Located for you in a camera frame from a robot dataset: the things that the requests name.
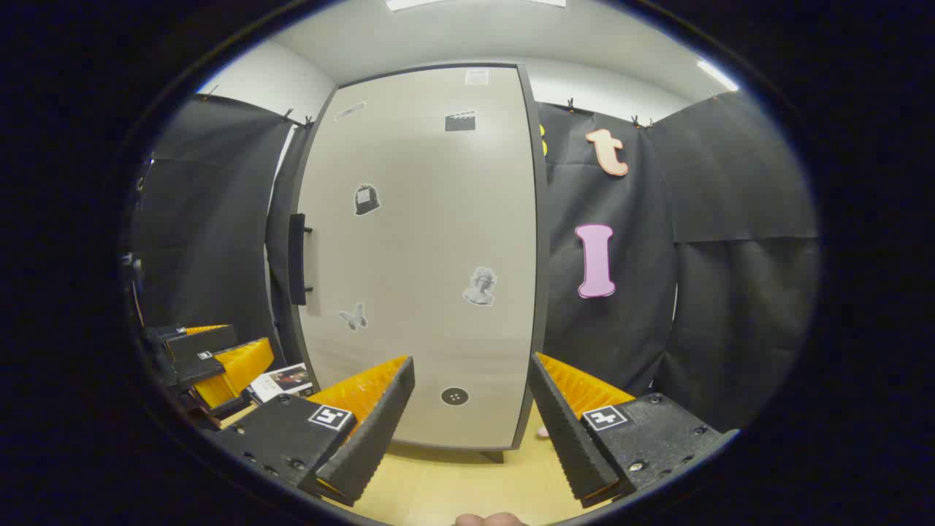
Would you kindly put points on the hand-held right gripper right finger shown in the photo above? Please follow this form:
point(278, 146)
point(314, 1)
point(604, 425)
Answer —
point(566, 438)

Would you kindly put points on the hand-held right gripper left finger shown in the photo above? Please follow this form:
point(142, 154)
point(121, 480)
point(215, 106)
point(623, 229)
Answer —
point(372, 431)

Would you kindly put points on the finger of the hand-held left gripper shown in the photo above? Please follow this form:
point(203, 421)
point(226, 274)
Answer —
point(245, 361)
point(204, 343)

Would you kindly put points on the light grey cabinet door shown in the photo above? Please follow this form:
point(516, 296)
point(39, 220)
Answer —
point(424, 256)

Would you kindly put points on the white book with dark picture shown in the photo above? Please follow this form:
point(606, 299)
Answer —
point(281, 380)

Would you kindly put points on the black backdrop cloth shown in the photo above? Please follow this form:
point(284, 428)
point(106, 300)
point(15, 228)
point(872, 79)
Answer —
point(730, 219)

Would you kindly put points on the ceiling light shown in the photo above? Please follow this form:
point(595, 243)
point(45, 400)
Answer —
point(409, 4)

